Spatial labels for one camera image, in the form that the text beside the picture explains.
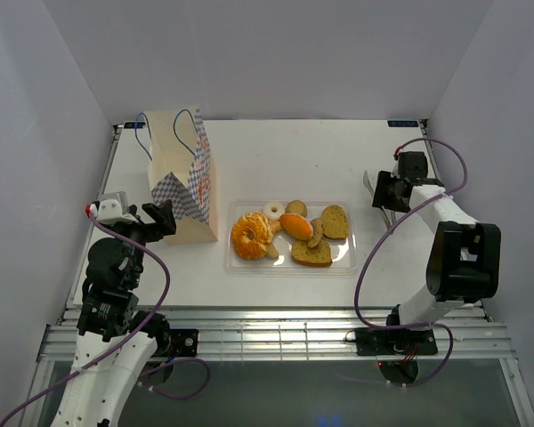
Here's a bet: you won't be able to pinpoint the small thin toast slice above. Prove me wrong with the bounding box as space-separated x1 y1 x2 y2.
307 218 324 248

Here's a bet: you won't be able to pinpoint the metal serving tongs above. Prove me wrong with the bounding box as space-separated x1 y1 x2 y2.
362 171 395 229

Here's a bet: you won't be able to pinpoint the heart toast slice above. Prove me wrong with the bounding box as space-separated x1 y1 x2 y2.
320 205 349 240
291 239 333 267

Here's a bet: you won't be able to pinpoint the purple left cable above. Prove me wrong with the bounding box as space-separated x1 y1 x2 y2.
0 211 213 427

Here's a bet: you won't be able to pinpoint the pale bread stick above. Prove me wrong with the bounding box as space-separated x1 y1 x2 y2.
266 220 282 259

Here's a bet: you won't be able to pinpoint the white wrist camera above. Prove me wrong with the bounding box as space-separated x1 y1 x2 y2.
392 147 406 180
85 191 138 225

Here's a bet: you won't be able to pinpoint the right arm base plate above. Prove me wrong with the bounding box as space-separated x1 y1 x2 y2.
344 327 438 356

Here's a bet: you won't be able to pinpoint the left black label sticker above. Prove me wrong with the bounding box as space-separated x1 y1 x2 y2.
123 121 146 130

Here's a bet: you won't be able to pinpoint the black label sticker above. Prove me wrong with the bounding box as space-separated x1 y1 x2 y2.
123 121 146 130
387 120 419 128

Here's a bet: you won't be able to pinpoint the paper bread bag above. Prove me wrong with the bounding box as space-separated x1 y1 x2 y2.
139 107 219 246

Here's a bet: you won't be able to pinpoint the small white donut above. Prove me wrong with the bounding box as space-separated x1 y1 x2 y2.
263 201 286 221

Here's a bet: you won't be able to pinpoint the round tan bun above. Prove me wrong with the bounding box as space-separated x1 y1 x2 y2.
286 199 308 217

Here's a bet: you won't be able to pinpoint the clear plastic tray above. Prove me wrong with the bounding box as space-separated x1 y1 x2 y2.
225 199 358 276

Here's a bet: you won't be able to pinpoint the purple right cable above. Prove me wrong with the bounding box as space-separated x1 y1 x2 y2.
337 137 469 389

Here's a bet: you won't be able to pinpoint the upper heart toast slice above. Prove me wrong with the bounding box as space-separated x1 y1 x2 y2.
320 205 349 240

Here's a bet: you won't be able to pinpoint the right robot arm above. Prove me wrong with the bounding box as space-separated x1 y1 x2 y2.
372 151 501 353

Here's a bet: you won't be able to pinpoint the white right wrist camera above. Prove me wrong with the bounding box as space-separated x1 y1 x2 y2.
392 147 406 180

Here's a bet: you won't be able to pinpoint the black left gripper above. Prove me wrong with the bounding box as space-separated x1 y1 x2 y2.
106 197 176 287

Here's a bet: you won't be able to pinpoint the purple cable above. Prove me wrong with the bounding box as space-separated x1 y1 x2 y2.
0 211 213 427
337 137 469 389

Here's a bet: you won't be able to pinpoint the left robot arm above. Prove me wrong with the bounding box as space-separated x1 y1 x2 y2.
53 192 176 426

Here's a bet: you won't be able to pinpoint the lower heart toast slice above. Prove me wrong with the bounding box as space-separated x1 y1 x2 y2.
291 239 333 267

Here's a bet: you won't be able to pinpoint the aluminium frame rail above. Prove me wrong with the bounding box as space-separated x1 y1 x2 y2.
37 119 517 364

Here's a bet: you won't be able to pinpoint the orange oval bread roll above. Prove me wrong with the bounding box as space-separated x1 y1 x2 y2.
279 213 313 241

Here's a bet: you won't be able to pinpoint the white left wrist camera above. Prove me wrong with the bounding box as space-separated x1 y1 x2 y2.
85 191 138 225

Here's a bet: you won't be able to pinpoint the large orange ring bread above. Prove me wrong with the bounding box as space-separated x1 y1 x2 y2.
231 212 273 261

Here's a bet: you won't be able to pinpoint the right black label sticker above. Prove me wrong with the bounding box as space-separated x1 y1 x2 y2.
387 120 419 128

